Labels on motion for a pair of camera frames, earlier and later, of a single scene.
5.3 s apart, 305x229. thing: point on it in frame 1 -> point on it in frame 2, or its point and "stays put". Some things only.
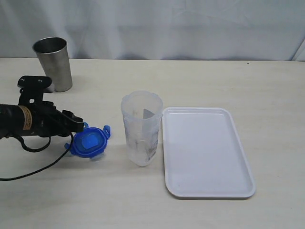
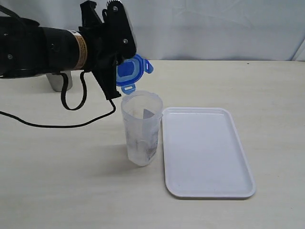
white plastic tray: x=204 y=155 stays put
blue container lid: x=91 y=142 -> x=129 y=71
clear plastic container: x=142 y=111 stays put
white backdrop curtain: x=267 y=30 stays put
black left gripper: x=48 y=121 -> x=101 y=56
